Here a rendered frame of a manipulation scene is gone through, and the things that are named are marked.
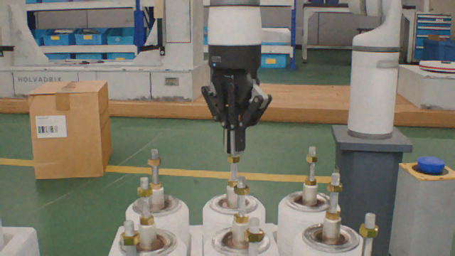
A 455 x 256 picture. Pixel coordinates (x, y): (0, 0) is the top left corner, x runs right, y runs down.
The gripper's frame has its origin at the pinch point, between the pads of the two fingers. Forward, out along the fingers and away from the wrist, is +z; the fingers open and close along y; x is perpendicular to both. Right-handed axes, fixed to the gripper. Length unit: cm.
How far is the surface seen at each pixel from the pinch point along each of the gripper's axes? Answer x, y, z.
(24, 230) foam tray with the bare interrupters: -24.4, -26.8, 17.3
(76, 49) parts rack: 174, -473, 14
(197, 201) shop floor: 32, -50, 35
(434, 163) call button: 18.8, 22.5, 2.2
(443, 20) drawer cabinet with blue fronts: 517, -169, -24
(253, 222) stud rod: -14.9, 18.7, 1.4
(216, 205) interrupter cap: -2.6, -1.1, 9.8
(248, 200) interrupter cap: 2.3, 0.8, 9.8
